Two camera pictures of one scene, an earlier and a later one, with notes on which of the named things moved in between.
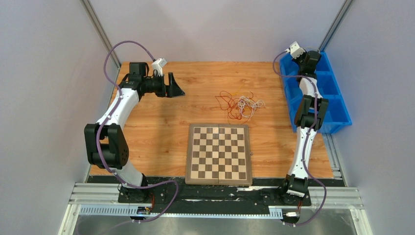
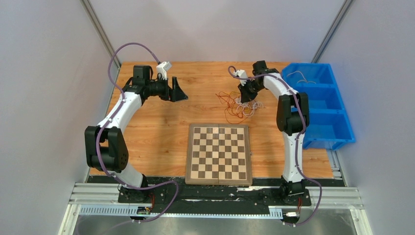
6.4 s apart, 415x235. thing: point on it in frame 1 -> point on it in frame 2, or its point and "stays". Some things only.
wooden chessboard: (218, 154) stays
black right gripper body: (300, 60) -> (250, 87)
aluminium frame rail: (102, 199) stays
